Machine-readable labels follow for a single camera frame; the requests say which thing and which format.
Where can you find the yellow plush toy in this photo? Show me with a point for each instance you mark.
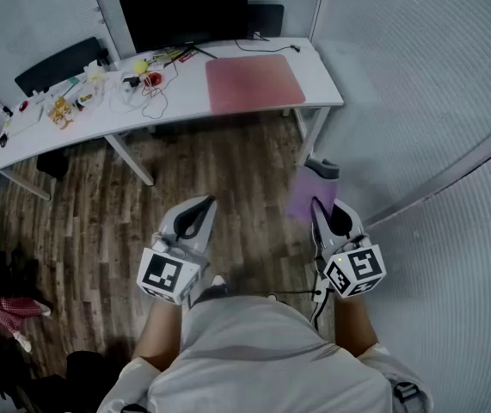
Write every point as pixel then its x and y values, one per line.
pixel 140 66

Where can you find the black office chair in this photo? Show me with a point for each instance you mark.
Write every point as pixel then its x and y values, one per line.
pixel 56 67

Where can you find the black monitor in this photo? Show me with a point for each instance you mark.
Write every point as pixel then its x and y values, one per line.
pixel 185 13

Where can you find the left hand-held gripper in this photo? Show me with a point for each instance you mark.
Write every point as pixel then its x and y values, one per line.
pixel 161 273

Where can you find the person's white shirt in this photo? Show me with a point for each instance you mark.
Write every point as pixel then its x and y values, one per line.
pixel 262 359

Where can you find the pink desk mat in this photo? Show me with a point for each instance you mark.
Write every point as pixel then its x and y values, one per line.
pixel 253 84

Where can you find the red checkered fabric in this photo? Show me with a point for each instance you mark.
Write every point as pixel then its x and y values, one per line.
pixel 8 306

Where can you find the black bag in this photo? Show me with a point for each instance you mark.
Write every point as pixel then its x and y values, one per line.
pixel 52 166

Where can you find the small red object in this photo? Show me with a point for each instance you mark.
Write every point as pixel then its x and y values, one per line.
pixel 23 105

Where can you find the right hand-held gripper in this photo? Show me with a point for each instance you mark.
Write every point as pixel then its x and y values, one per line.
pixel 359 269

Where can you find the clear plastic bag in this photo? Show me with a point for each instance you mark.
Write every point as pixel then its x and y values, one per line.
pixel 95 73

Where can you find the orange snack packet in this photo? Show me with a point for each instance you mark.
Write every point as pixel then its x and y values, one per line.
pixel 60 112

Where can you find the black charger block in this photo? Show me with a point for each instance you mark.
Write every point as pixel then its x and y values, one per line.
pixel 130 80

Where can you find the red glossy object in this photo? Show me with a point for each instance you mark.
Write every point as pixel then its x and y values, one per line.
pixel 155 79

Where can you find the purple cloth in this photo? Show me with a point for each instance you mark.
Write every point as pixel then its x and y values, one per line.
pixel 309 192

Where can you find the white desk leg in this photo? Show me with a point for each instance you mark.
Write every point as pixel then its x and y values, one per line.
pixel 316 133
pixel 26 183
pixel 131 159

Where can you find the person's right forearm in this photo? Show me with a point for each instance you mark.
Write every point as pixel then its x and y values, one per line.
pixel 354 325

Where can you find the black monitor stand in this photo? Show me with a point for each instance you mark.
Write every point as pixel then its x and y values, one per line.
pixel 193 50

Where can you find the person's left forearm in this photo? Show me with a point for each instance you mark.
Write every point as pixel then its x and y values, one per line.
pixel 159 334

